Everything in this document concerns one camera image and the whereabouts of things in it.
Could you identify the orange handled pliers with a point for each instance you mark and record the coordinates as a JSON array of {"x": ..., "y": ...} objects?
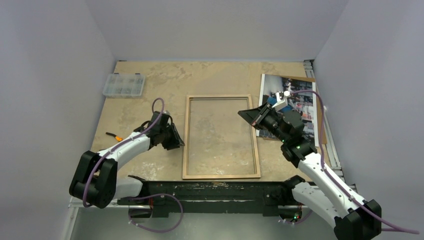
[{"x": 119, "y": 139}]

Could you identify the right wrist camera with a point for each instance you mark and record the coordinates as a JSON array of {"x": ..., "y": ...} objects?
[{"x": 282, "y": 101}]

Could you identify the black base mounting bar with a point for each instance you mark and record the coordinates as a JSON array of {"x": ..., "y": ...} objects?
[{"x": 216, "y": 197}]

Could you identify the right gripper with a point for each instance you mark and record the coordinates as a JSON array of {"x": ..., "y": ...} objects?
[{"x": 262, "y": 116}]

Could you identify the black wooden picture frame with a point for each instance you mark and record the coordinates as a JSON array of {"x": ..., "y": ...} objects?
[{"x": 220, "y": 175}]

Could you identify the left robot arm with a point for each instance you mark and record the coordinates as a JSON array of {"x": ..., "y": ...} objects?
[{"x": 95, "y": 180}]

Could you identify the clear plastic organizer box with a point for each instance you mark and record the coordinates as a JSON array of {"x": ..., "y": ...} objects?
[{"x": 124, "y": 85}]

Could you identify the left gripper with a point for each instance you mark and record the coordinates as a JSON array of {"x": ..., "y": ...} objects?
[{"x": 175, "y": 141}]

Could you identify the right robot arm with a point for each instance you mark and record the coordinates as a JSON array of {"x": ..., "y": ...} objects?
[{"x": 351, "y": 216}]

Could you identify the printed photo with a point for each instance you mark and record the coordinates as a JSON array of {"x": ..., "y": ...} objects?
[{"x": 270, "y": 84}]

